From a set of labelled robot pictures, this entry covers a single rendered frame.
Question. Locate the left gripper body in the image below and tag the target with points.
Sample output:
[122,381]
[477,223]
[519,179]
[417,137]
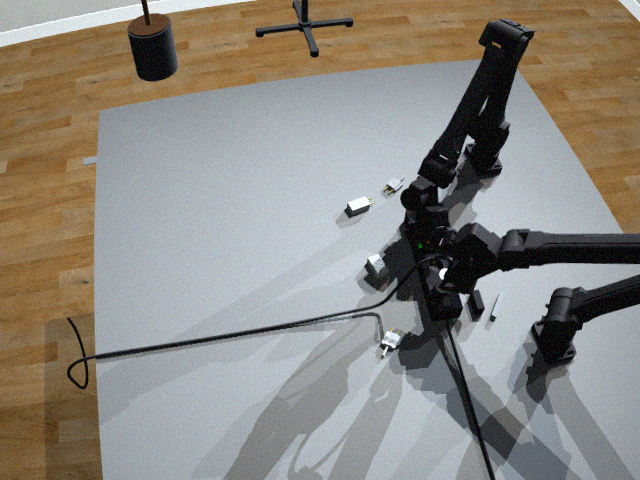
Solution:
[469,284]

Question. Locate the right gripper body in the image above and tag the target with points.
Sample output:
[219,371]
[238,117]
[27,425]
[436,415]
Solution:
[416,228]

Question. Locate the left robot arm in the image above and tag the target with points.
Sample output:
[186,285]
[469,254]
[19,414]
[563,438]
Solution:
[521,248]

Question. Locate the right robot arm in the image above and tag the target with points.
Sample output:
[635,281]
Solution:
[496,71]

